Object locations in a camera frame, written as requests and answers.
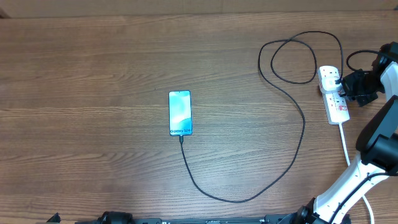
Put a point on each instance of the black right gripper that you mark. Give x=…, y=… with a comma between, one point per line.
x=361, y=99

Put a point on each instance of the Galaxy smartphone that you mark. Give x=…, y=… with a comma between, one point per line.
x=180, y=113

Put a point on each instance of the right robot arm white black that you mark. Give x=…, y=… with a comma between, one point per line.
x=376, y=157

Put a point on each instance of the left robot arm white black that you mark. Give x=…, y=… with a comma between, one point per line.
x=112, y=218

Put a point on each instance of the white USB charger plug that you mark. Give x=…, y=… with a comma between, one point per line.
x=329, y=85

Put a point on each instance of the white power strip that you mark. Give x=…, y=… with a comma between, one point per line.
x=335, y=105

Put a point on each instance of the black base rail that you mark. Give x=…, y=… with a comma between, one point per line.
x=268, y=219

